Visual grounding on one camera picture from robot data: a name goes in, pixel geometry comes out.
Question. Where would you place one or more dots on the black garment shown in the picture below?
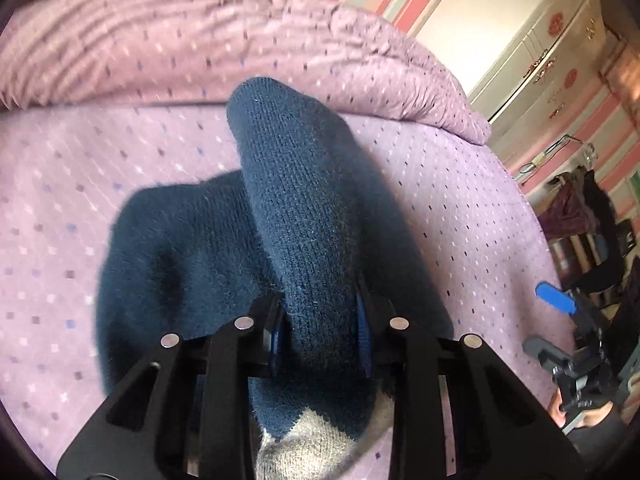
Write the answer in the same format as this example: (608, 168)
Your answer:
(602, 220)

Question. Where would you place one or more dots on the navy argyle knit sweater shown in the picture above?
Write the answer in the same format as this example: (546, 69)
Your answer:
(260, 260)

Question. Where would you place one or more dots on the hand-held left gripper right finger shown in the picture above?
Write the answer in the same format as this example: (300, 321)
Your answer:
(364, 345)

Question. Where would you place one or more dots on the purple dotted quilt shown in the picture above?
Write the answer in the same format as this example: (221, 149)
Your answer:
(210, 40)

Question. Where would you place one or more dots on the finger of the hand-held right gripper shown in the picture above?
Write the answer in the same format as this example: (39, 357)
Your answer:
(552, 297)
(545, 349)

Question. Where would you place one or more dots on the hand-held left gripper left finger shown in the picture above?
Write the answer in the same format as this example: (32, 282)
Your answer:
(272, 340)

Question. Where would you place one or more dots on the person's right hand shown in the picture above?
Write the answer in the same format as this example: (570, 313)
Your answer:
(597, 416)

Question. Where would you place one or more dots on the dark red garment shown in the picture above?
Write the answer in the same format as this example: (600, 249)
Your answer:
(567, 207)

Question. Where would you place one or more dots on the white wardrobe with red decals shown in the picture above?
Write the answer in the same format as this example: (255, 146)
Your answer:
(542, 55)

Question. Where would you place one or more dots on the purple dotted bed sheet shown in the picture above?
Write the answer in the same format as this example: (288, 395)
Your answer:
(65, 240)

